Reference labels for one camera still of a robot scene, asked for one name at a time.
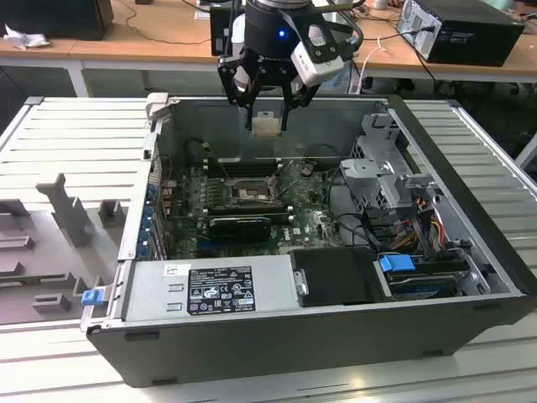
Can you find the black RAM slot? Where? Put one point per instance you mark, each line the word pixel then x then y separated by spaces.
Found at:
pixel 247 160
pixel 281 213
pixel 247 165
pixel 247 169
pixel 247 174
pixel 247 206

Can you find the silver power supply unit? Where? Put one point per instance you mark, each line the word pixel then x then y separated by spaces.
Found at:
pixel 147 294

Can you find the silver coin battery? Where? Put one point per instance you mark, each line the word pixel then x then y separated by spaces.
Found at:
pixel 306 169

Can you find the dark hard disk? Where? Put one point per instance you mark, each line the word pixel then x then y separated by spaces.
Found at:
pixel 419 287

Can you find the white camera on black bracket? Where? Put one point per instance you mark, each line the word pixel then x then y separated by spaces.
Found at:
pixel 314 67

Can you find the grey parts rack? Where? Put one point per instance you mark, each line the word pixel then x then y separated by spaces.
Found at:
pixel 42 235

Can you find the blue case latch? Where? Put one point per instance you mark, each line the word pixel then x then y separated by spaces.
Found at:
pixel 91 297

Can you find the black plastic shroud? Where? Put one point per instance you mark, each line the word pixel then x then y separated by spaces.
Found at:
pixel 335 277

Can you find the green motherboard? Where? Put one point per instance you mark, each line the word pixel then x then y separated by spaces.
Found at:
pixel 310 214

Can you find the wooden desk white frame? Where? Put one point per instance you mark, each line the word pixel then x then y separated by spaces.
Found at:
pixel 168 50
pixel 33 52

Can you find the black graphics card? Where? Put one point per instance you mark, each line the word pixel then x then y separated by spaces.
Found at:
pixel 239 228

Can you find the black desktop computer tower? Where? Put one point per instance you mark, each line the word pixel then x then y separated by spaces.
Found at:
pixel 474 42

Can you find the crumpled white paper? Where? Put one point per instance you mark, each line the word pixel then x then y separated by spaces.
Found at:
pixel 25 40

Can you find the white cup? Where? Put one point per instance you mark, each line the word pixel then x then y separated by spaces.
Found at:
pixel 382 3

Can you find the white metal frame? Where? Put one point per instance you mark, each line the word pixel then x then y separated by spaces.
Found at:
pixel 529 153

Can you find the black open PC case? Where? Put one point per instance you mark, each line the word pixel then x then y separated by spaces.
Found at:
pixel 251 352

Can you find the blue card clip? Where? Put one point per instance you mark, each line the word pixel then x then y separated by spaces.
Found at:
pixel 151 191
pixel 147 220
pixel 144 245

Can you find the small white grey camera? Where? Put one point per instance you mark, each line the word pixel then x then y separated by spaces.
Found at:
pixel 240 80

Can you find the silver metal drive cage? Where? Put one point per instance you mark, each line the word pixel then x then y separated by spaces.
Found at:
pixel 369 172

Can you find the grey plastic case latch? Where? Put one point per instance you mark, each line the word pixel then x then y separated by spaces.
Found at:
pixel 156 105

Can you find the black cylindrical case part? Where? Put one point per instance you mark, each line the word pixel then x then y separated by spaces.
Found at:
pixel 196 151

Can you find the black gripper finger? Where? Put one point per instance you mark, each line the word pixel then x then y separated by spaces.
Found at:
pixel 228 84
pixel 304 97

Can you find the large black box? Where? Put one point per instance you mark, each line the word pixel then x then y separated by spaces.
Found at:
pixel 54 19

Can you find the CPU socket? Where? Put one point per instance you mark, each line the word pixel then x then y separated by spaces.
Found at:
pixel 251 194

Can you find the small black device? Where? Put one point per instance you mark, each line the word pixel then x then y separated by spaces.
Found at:
pixel 218 33

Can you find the blue disk carrier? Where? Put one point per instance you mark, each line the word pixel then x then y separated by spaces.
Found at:
pixel 396 265

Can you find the silver square CPU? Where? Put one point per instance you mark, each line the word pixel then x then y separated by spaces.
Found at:
pixel 267 127

